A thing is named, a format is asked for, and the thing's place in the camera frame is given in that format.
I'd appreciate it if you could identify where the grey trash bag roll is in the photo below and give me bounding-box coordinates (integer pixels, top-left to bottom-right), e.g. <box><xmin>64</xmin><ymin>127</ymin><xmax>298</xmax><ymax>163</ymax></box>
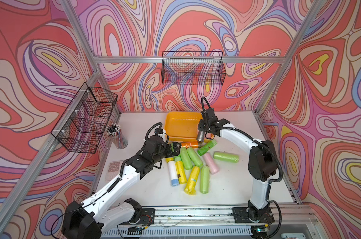
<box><xmin>196</xmin><ymin>130</ymin><xmax>205</xmax><ymax>142</ymax></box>

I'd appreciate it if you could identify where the orange plastic storage box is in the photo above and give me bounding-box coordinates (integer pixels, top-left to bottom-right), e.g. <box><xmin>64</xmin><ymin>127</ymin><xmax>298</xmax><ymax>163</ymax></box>
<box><xmin>165</xmin><ymin>112</ymin><xmax>202</xmax><ymax>142</ymax></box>

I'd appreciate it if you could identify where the light green roll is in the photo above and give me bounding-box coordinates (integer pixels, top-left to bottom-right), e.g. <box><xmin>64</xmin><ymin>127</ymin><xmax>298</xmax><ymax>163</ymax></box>
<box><xmin>213</xmin><ymin>151</ymin><xmax>239</xmax><ymax>163</ymax></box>
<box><xmin>186</xmin><ymin>147</ymin><xmax>203</xmax><ymax>168</ymax></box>
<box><xmin>180</xmin><ymin>147</ymin><xmax>193</xmax><ymax>170</ymax></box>
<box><xmin>199</xmin><ymin>165</ymin><xmax>210</xmax><ymax>194</ymax></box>

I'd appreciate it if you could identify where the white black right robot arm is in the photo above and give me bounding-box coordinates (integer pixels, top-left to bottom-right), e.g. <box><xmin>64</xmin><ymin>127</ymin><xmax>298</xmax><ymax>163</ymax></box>
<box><xmin>198</xmin><ymin>107</ymin><xmax>283</xmax><ymax>222</ymax></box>

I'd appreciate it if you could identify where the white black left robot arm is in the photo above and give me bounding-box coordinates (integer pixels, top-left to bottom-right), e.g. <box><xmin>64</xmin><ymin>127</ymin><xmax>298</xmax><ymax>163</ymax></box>
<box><xmin>62</xmin><ymin>135</ymin><xmax>181</xmax><ymax>239</ymax></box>

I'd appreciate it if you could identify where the white blue trash bag roll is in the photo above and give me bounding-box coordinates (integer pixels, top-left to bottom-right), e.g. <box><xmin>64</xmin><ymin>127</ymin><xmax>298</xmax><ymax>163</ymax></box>
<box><xmin>166</xmin><ymin>157</ymin><xmax>180</xmax><ymax>187</ymax></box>

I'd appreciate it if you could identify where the green roll with label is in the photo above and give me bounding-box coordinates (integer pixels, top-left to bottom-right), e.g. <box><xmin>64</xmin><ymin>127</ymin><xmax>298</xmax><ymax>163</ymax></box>
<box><xmin>197</xmin><ymin>139</ymin><xmax>217</xmax><ymax>156</ymax></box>

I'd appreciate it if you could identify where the green yellow trash bag roll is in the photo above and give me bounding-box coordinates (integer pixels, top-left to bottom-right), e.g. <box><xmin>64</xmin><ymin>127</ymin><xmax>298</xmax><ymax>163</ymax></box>
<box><xmin>171</xmin><ymin>141</ymin><xmax>187</xmax><ymax>184</ymax></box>

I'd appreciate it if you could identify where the pink trash bag roll centre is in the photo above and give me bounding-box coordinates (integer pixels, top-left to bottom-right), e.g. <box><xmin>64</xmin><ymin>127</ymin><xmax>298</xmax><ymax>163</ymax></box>
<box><xmin>202</xmin><ymin>152</ymin><xmax>219</xmax><ymax>174</ymax></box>

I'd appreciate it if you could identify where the yellow trash bag roll lower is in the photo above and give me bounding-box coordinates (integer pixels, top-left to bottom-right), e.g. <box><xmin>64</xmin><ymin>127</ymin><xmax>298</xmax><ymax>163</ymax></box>
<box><xmin>184</xmin><ymin>166</ymin><xmax>200</xmax><ymax>195</ymax></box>

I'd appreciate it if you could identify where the cup of pens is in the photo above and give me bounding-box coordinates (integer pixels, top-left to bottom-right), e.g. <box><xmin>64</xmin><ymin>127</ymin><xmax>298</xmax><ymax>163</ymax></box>
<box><xmin>106</xmin><ymin>123</ymin><xmax>128</xmax><ymax>149</ymax></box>

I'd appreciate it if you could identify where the pink calculator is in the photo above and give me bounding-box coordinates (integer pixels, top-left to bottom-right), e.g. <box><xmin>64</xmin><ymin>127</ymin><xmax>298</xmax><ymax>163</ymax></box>
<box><xmin>105</xmin><ymin>161</ymin><xmax>123</xmax><ymax>182</ymax></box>

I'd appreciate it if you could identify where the black wire basket back wall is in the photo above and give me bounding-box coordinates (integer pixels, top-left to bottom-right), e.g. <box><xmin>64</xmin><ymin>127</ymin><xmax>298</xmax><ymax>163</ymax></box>
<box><xmin>161</xmin><ymin>50</ymin><xmax>226</xmax><ymax>86</ymax></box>

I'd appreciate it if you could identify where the black wire basket wall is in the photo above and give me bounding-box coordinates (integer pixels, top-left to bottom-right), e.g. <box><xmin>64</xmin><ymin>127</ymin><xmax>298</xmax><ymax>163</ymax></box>
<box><xmin>161</xmin><ymin>50</ymin><xmax>226</xmax><ymax>86</ymax></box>
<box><xmin>51</xmin><ymin>83</ymin><xmax>118</xmax><ymax>153</ymax></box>

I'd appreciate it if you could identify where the black wire basket left wall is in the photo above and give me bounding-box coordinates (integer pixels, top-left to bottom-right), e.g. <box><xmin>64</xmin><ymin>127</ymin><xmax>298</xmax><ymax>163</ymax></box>
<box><xmin>51</xmin><ymin>83</ymin><xmax>118</xmax><ymax>153</ymax></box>

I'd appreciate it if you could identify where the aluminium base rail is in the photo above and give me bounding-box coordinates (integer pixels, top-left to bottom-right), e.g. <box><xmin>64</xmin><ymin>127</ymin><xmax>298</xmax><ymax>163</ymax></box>
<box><xmin>69</xmin><ymin>204</ymin><xmax>313</xmax><ymax>231</ymax></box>

